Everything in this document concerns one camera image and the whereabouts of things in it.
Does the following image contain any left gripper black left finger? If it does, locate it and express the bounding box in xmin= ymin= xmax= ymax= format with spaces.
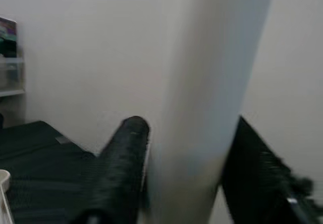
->
xmin=75 ymin=115 xmax=151 ymax=224

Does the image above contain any white plastic table top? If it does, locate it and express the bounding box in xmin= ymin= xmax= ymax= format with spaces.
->
xmin=0 ymin=170 xmax=13 ymax=224

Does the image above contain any clear plastic storage box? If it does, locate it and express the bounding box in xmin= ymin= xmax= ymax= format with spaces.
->
xmin=0 ymin=57 xmax=26 ymax=96

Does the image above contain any green round lid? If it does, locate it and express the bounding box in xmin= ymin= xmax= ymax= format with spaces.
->
xmin=0 ymin=36 xmax=18 ymax=58

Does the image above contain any black tablecloth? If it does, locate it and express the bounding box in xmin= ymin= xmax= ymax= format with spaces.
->
xmin=0 ymin=120 xmax=152 ymax=224

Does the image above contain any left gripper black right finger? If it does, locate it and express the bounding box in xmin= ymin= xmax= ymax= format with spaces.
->
xmin=221 ymin=115 xmax=323 ymax=224

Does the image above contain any white plastic table leg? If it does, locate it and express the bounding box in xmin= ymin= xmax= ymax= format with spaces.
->
xmin=147 ymin=0 xmax=273 ymax=224

